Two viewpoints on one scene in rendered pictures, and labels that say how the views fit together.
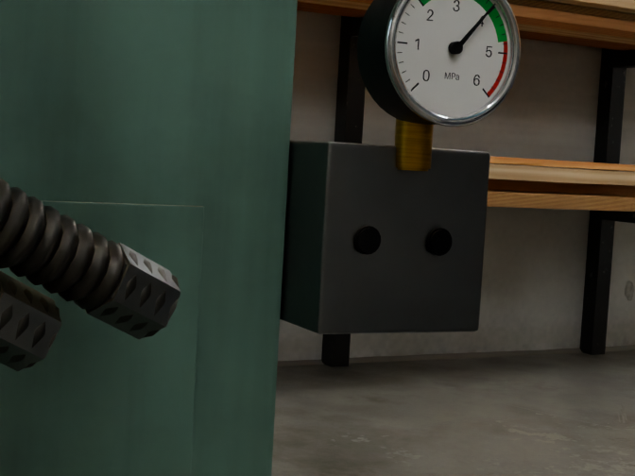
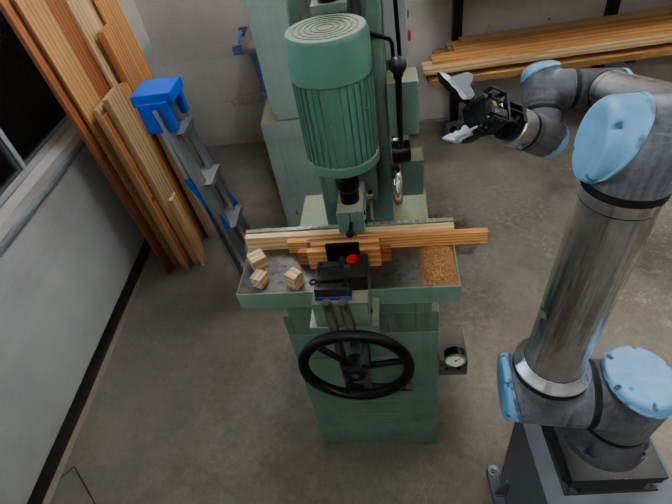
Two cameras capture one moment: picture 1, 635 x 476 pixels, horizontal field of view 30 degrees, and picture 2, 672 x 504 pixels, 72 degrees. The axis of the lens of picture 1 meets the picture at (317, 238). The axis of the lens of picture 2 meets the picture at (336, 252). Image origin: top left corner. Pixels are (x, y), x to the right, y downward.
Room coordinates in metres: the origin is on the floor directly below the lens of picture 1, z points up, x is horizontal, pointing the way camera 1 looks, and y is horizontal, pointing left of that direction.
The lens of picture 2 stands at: (-0.25, -0.26, 1.81)
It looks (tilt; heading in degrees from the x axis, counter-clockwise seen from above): 43 degrees down; 37
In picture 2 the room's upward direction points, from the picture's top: 11 degrees counter-clockwise
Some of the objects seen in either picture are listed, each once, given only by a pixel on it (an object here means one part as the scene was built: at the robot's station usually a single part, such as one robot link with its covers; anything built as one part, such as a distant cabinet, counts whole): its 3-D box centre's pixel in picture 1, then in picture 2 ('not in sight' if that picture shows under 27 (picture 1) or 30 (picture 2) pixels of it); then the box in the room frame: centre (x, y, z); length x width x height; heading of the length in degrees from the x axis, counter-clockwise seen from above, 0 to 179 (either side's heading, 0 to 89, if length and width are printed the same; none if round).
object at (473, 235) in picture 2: not in sight; (384, 240); (0.61, 0.21, 0.92); 0.56 x 0.02 x 0.04; 116
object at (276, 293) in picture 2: not in sight; (347, 282); (0.46, 0.26, 0.87); 0.61 x 0.30 x 0.06; 116
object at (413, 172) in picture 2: not in sight; (408, 172); (0.81, 0.22, 1.02); 0.09 x 0.07 x 0.12; 116
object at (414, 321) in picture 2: not in sight; (363, 254); (0.68, 0.34, 0.76); 0.57 x 0.45 x 0.09; 26
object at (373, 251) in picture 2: not in sight; (344, 256); (0.49, 0.28, 0.93); 0.20 x 0.02 x 0.07; 116
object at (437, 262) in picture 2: not in sight; (437, 260); (0.59, 0.05, 0.92); 0.14 x 0.09 x 0.04; 26
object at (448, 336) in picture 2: (349, 229); (451, 351); (0.56, -0.01, 0.58); 0.12 x 0.08 x 0.08; 26
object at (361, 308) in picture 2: not in sight; (343, 295); (0.39, 0.22, 0.92); 0.15 x 0.13 x 0.09; 116
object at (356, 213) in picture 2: not in sight; (353, 208); (0.59, 0.29, 1.03); 0.14 x 0.07 x 0.09; 26
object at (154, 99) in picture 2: not in sight; (216, 205); (0.88, 1.22, 0.58); 0.27 x 0.25 x 1.16; 119
